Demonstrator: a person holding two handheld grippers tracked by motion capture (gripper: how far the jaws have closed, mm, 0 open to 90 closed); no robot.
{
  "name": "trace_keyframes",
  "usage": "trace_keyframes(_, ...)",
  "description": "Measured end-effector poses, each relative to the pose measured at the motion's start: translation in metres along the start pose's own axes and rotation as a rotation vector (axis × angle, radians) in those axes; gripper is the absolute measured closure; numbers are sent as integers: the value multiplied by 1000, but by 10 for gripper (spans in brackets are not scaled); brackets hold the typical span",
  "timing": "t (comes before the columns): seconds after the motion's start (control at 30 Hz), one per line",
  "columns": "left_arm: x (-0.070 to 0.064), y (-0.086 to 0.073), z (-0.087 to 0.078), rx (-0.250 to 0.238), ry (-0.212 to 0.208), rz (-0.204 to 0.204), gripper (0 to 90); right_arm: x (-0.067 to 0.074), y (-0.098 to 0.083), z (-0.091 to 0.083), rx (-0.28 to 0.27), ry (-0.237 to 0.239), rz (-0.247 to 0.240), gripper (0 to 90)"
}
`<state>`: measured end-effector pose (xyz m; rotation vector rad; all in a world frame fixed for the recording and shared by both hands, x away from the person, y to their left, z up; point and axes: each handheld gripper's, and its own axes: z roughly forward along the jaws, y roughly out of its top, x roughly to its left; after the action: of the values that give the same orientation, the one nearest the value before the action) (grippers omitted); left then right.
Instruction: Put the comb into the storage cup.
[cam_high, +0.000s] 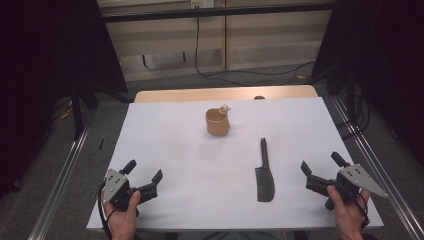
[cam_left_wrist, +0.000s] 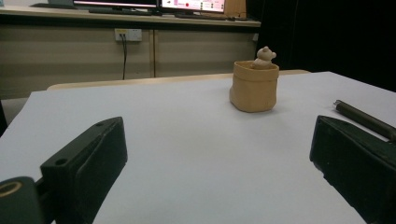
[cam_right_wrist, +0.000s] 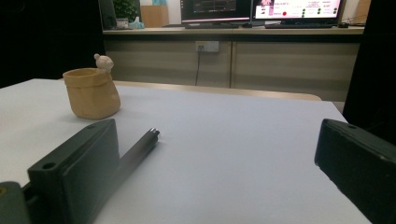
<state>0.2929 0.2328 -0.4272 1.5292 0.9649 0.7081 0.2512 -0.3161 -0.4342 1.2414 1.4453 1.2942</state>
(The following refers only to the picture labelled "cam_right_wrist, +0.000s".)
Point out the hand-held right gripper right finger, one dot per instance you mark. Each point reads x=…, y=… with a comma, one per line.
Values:
x=358, y=161

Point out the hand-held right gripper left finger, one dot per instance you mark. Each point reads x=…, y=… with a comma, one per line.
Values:
x=84, y=168

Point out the dark grey pen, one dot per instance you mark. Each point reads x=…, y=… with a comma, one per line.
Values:
x=140, y=146

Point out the tan pen holder with bear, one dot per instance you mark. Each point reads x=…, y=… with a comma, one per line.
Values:
x=91, y=95

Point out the black curtain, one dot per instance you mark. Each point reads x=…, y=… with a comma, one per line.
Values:
x=376, y=68
x=46, y=37

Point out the long beige counter cabinet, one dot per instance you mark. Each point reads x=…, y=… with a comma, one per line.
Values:
x=280, y=62

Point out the wooden table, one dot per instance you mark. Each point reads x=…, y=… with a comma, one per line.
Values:
x=249, y=91

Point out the white table mat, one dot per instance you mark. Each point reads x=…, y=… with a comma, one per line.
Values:
x=218, y=149

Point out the black computer mouse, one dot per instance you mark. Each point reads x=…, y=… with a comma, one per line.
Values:
x=343, y=25

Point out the black keyboard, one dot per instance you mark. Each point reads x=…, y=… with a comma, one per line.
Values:
x=299, y=26

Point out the light blue tissue box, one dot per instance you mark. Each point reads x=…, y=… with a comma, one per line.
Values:
x=136, y=24

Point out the green potted plant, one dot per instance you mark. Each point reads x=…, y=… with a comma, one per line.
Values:
x=125, y=11

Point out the bright screen monitor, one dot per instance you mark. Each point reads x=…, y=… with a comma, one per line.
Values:
x=299, y=9

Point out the brown cardboard box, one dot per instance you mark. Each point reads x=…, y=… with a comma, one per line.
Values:
x=154, y=15

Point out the dark screen monitor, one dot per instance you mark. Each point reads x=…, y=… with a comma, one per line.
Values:
x=214, y=11

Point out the white wall socket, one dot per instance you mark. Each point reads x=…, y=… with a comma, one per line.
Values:
x=207, y=46

